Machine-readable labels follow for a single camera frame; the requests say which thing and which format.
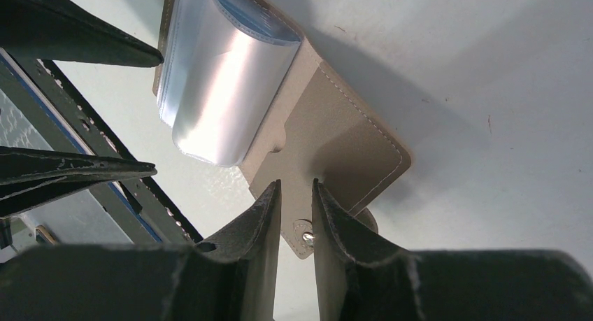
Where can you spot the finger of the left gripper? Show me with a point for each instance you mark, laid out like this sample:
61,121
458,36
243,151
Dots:
31,178
63,31

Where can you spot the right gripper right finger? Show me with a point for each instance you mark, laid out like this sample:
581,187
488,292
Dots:
362,276

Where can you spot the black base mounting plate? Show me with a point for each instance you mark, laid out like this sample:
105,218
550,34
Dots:
41,110

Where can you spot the grey card holder wallet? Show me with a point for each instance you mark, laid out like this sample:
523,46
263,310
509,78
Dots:
242,86

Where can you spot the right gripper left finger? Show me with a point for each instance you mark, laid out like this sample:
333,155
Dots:
230,275

